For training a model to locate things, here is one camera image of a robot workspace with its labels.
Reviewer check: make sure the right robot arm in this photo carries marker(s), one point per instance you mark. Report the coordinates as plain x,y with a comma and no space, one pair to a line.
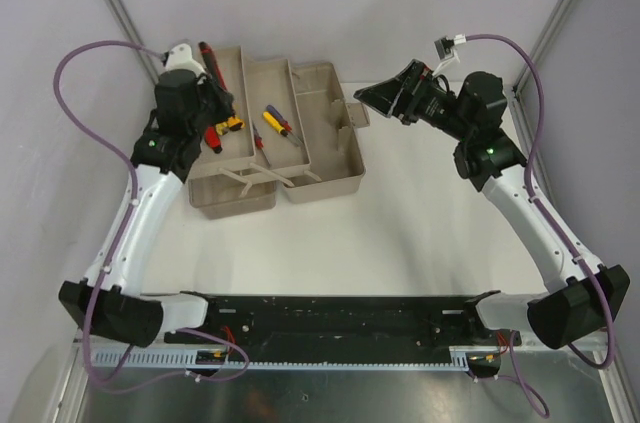
581,292

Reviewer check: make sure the yellow black box cutter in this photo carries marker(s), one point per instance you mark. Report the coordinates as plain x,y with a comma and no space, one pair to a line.
222,129

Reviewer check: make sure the white cable duct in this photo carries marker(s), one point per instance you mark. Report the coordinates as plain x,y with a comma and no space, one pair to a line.
208,359

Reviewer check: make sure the beige plastic tool box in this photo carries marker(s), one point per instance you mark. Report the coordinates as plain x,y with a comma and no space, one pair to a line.
293,129

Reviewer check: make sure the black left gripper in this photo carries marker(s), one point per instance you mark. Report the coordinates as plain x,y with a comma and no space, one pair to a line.
223,98

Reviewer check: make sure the large blue red screwdriver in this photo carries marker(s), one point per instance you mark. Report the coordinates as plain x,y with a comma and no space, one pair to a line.
260,144

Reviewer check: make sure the red folding knife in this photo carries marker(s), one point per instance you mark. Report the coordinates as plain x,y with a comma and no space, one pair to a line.
212,139

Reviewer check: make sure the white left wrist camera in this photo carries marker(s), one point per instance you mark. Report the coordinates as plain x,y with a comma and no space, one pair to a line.
181,56

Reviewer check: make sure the left aluminium frame post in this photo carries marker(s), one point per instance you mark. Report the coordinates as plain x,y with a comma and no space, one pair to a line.
120,18

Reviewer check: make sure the aluminium frame post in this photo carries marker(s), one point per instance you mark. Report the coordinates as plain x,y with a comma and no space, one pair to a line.
120,18
555,18

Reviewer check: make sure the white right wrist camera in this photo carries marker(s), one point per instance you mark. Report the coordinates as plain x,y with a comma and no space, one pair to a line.
446,49

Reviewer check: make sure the small blue red screwdriver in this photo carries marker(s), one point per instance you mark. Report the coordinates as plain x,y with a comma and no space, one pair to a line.
292,137

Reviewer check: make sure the yellow utility knife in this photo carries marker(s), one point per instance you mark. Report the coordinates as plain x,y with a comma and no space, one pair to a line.
235,124

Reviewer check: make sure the right aluminium frame post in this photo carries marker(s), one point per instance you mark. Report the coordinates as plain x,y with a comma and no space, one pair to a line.
555,18

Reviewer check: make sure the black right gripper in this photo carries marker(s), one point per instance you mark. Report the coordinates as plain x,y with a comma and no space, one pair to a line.
392,96

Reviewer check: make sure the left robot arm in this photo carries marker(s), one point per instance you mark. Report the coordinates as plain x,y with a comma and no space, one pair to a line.
108,302

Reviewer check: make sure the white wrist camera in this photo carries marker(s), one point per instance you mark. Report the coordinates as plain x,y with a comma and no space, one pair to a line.
446,49
181,56

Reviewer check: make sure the yellow handle screwdriver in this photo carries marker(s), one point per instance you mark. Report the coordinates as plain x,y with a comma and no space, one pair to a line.
275,124

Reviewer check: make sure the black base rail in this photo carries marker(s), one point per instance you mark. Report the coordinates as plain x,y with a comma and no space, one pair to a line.
346,329

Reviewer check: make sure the red black utility knife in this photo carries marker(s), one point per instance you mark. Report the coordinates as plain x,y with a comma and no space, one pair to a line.
210,61

